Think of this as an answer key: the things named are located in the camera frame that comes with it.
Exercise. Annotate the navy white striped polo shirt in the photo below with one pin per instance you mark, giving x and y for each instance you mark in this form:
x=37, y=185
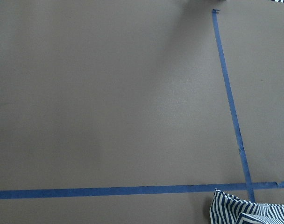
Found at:
x=229, y=209

